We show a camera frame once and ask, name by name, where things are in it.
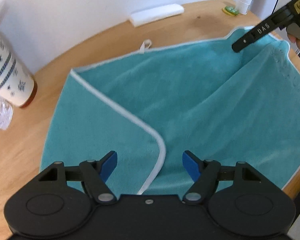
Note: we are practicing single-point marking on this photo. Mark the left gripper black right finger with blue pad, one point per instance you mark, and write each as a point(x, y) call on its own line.
point(206, 175)

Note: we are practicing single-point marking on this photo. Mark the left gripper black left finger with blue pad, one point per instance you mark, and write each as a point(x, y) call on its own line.
point(81, 184)

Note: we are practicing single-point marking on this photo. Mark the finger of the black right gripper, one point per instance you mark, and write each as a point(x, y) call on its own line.
point(259, 31)

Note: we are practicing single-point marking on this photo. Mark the teal microfiber towel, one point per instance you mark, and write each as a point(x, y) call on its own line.
point(151, 105)

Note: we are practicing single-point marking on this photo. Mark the small white plastic bottle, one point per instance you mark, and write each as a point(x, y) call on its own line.
point(242, 6)

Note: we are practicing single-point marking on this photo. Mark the green yellow small object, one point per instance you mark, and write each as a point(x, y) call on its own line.
point(229, 10)

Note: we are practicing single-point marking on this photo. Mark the white cup red lid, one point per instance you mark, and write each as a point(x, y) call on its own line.
point(17, 85)

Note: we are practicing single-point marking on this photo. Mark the white foam block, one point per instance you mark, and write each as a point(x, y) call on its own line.
point(155, 14)

